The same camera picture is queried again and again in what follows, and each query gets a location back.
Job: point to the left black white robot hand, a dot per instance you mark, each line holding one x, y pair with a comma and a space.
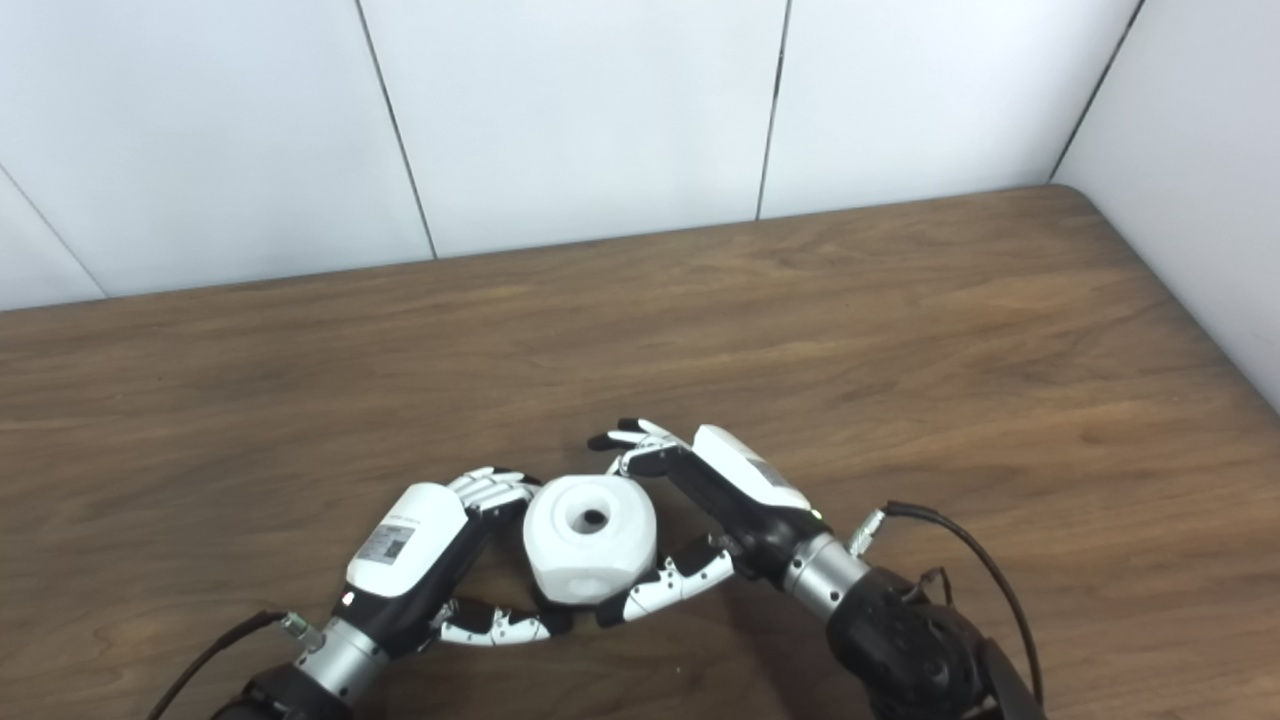
410, 540

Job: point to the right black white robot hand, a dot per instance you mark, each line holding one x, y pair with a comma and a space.
750, 490

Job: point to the round white plastic piece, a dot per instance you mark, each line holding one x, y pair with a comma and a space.
585, 560

